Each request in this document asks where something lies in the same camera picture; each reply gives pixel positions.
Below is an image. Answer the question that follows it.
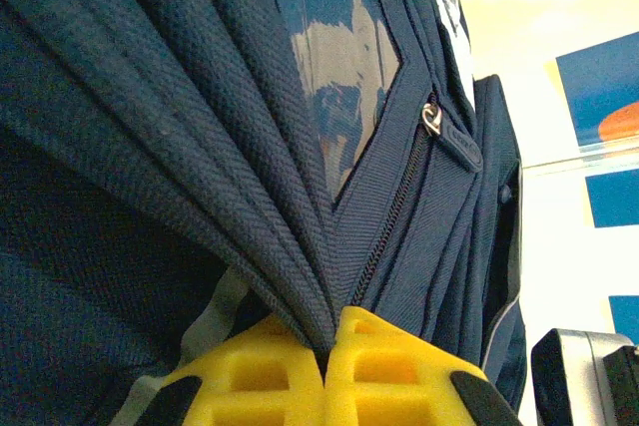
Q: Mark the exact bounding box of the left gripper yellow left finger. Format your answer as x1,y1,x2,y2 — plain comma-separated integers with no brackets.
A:
149,314,330,426

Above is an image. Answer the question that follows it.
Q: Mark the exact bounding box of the navy blue student backpack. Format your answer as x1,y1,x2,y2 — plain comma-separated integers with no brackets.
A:
0,0,531,426

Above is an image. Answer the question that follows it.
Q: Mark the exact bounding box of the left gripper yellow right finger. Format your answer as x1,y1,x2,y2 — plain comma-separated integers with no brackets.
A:
326,305,523,426

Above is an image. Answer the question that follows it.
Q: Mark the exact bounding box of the aluminium frame post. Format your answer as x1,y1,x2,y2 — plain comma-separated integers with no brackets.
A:
518,144,639,173

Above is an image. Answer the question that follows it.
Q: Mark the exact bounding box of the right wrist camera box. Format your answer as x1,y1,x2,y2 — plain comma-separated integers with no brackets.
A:
530,327,639,426

